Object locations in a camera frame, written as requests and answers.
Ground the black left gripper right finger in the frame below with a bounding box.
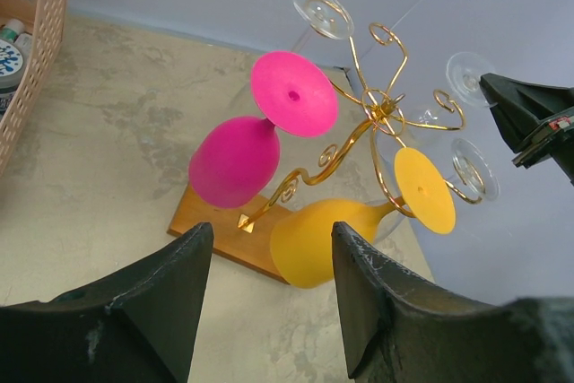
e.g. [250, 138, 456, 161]
[332, 222, 573, 382]

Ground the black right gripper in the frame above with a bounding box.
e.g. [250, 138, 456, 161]
[480, 73, 573, 183]

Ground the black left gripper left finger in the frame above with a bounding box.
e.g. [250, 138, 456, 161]
[1, 222, 213, 382]

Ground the clear wine glass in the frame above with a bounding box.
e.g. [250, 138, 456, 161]
[291, 0, 354, 53]
[405, 51, 496, 132]

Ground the yellow plastic wine glass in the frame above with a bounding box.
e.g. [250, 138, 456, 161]
[270, 147, 457, 289]

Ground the pink plastic wine glass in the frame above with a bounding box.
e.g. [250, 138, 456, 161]
[188, 51, 338, 208]

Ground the wooden rack base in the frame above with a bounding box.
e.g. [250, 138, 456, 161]
[168, 187, 291, 283]

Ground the round blue patterned tin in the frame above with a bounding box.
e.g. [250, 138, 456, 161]
[0, 39, 25, 116]

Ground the peach plastic file organizer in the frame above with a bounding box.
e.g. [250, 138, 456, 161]
[1, 0, 67, 169]

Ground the gold wire glass rack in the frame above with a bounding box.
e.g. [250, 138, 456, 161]
[237, 22, 466, 233]

